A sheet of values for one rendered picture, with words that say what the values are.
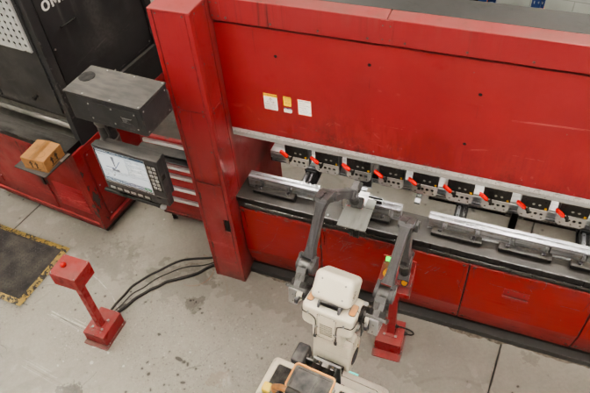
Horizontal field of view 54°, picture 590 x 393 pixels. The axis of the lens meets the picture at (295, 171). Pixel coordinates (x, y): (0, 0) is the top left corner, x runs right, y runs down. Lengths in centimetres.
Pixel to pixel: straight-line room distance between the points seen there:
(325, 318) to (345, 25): 144
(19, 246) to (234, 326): 205
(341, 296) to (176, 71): 149
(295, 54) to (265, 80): 28
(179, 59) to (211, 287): 202
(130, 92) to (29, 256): 246
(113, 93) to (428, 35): 162
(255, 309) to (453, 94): 227
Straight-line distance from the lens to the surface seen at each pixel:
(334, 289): 285
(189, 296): 458
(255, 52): 322
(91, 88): 328
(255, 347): 426
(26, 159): 441
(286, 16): 300
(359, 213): 361
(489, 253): 367
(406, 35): 285
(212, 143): 351
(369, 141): 332
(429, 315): 434
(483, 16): 290
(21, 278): 517
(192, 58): 316
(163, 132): 440
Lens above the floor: 371
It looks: 44 degrees down
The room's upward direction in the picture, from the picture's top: 5 degrees counter-clockwise
